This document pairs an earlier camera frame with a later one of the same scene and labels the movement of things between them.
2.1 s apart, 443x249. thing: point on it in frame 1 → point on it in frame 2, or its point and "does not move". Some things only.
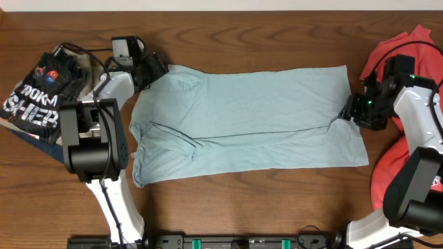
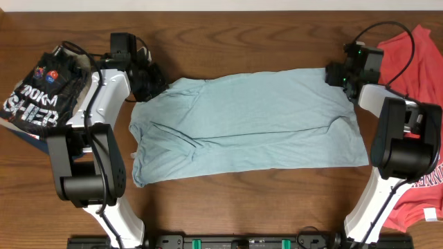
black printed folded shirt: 34,106 does not move
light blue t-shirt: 185,120 does not move
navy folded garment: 54,150 does not move
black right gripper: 352,109 → 335,70
